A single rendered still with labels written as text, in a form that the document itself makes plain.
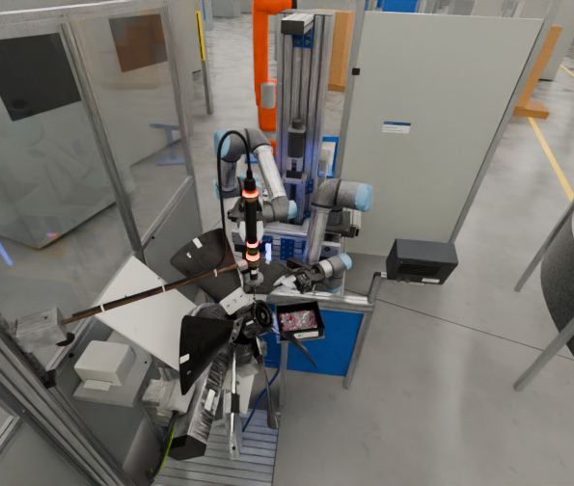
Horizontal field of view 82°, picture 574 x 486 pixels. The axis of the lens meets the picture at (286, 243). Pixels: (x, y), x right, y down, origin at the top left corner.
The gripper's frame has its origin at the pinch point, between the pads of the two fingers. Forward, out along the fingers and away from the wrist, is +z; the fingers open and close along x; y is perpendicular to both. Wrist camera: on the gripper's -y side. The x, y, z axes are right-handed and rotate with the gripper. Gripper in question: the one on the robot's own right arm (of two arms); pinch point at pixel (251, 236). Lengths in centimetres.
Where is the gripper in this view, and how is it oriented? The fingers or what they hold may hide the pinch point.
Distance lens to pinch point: 106.1
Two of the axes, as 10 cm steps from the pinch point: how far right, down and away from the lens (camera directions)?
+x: -10.0, 0.2, -0.7
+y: -0.3, 7.8, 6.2
